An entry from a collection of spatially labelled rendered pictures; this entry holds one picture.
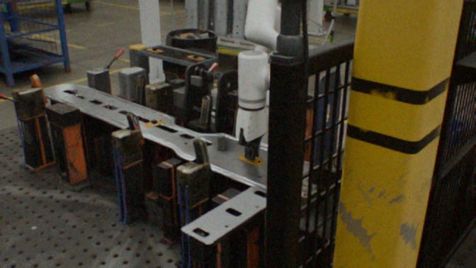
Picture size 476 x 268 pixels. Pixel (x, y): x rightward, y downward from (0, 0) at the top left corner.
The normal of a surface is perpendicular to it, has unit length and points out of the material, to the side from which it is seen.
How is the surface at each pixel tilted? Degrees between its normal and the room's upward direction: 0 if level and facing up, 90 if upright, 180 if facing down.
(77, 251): 0
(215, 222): 0
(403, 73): 90
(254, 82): 91
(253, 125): 90
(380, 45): 90
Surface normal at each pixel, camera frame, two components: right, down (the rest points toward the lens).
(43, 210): 0.00, -0.92
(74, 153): 0.76, 0.26
